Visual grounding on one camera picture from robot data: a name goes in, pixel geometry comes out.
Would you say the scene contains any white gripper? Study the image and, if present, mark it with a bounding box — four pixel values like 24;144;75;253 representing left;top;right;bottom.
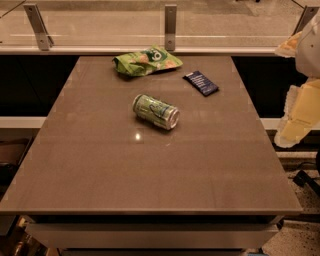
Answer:
274;14;320;148

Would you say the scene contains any green soda can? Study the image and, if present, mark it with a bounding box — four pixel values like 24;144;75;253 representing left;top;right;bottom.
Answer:
132;94;180;130

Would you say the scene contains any dark blue snack bar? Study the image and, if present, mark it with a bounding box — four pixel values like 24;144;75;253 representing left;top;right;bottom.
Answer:
184;71;219;96

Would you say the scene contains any green snack bag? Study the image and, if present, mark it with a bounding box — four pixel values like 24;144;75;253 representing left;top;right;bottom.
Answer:
113;46;183;77

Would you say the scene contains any glass barrier panel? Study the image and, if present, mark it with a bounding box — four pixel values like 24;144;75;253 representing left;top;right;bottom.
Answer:
0;0;320;48

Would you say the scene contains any right metal bracket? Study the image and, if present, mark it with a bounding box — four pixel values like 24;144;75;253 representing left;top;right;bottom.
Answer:
293;6;319;34

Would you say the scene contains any metal bracket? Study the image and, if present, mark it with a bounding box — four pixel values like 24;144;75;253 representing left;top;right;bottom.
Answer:
293;6;319;34
165;4;177;51
23;3;54;51

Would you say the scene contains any black cable on floor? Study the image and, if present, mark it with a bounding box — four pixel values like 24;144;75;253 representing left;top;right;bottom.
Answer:
287;161;320;198

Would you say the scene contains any middle metal bracket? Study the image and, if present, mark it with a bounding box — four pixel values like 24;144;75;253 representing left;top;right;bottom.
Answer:
165;4;177;51

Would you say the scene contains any left metal bracket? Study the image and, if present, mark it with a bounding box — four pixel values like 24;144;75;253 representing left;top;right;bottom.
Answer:
23;3;54;51

